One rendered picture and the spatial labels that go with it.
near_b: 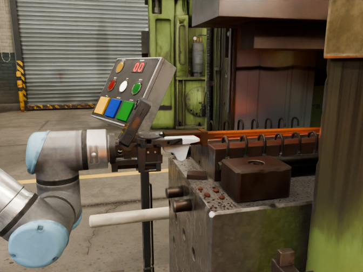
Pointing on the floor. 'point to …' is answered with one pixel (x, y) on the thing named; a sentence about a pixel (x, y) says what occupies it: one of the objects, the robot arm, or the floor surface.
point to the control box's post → (146, 221)
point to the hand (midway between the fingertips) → (193, 136)
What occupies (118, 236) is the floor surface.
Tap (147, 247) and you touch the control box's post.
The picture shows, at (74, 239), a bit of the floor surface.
